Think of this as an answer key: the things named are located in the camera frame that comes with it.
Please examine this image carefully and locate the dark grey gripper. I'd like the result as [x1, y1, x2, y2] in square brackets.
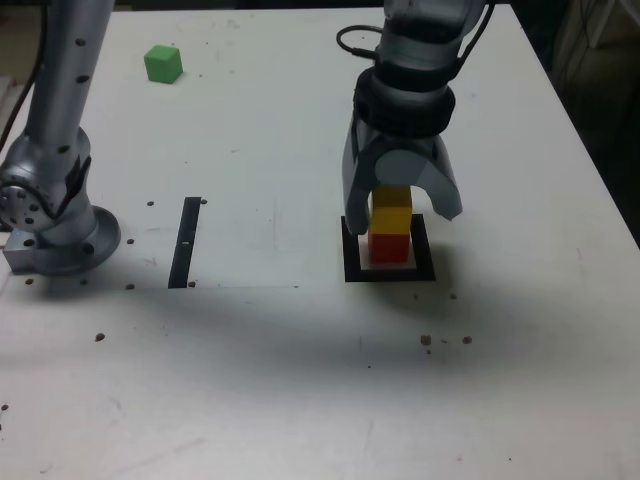
[341, 119, 464, 237]

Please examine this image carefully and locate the yellow cube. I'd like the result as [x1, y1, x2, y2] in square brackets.
[368, 184, 414, 236]

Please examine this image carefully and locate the red cube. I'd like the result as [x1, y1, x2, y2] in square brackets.
[368, 232, 412, 265]

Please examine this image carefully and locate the green cube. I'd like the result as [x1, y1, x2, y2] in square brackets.
[143, 44, 184, 85]

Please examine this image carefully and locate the black tape square outline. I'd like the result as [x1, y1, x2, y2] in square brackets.
[340, 213, 437, 284]

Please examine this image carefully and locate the black tape strip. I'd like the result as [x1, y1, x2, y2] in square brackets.
[167, 196, 202, 290]

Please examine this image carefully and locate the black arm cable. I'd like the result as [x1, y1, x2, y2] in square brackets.
[335, 0, 494, 71]

